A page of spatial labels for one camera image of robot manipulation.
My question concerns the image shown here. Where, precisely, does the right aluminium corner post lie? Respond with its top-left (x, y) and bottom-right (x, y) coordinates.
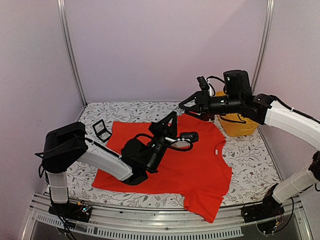
top-left (251, 0), bottom-right (275, 92)

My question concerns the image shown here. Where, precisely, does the left aluminium corner post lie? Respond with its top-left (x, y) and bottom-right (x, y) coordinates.
top-left (56, 0), bottom-right (88, 107)

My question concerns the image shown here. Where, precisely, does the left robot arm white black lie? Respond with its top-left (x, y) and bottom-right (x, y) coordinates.
top-left (35, 111), bottom-right (178, 217)

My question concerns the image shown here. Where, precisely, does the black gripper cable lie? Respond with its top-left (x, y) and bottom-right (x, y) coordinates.
top-left (134, 133), bottom-right (195, 153)
top-left (206, 75), bottom-right (226, 85)

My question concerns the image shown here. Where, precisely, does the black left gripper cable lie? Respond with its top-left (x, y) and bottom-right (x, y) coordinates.
top-left (134, 133), bottom-right (195, 153)

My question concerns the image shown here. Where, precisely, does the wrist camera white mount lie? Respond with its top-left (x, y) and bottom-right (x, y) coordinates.
top-left (196, 76), bottom-right (216, 97)
top-left (165, 131), bottom-right (199, 149)

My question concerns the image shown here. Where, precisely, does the floral patterned table mat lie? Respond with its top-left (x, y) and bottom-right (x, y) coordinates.
top-left (66, 101), bottom-right (281, 209)

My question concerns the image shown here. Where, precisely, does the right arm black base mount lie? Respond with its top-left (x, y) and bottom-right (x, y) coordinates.
top-left (240, 197), bottom-right (285, 223)

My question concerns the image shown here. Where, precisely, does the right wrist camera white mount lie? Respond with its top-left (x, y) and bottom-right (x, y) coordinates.
top-left (196, 76), bottom-right (216, 97)

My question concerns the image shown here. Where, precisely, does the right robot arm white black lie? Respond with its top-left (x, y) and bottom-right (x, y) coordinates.
top-left (179, 69), bottom-right (320, 218)

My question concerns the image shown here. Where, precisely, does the aluminium corner post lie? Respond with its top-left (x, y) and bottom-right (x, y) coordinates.
top-left (251, 0), bottom-right (275, 92)
top-left (56, 0), bottom-right (88, 107)

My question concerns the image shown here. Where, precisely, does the aluminium front rail frame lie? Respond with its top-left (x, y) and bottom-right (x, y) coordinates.
top-left (21, 193), bottom-right (315, 240)

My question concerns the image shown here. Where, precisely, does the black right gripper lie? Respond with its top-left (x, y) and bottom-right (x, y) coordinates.
top-left (179, 89), bottom-right (243, 121)

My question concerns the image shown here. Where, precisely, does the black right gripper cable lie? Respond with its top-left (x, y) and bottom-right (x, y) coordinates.
top-left (206, 75), bottom-right (226, 85)

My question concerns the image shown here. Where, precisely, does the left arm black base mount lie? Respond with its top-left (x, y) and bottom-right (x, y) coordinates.
top-left (48, 200), bottom-right (92, 223)

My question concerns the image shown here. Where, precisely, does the red t-shirt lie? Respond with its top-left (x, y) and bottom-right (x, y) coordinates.
top-left (92, 114), bottom-right (232, 223)

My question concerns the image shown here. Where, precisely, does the yellow plastic basket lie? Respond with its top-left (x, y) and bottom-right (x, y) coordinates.
top-left (215, 90), bottom-right (259, 138)

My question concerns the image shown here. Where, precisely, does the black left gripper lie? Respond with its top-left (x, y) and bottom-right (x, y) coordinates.
top-left (146, 112), bottom-right (178, 173)

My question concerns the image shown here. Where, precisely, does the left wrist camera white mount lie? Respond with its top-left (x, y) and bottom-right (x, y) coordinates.
top-left (165, 131), bottom-right (199, 149)

